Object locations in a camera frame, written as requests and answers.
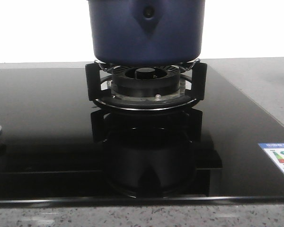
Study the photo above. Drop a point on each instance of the dark blue cooking pot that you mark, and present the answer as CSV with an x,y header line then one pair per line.
x,y
146,32

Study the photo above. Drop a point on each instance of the black pot support grate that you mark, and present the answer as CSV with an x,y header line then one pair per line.
x,y
99,83

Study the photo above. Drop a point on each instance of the black burner head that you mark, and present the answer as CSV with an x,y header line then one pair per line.
x,y
138,84

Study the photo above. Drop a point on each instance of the black glass gas stove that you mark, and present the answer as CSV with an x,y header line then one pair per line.
x,y
58,149

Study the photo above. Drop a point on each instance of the energy rating label sticker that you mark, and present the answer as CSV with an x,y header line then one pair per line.
x,y
276,153

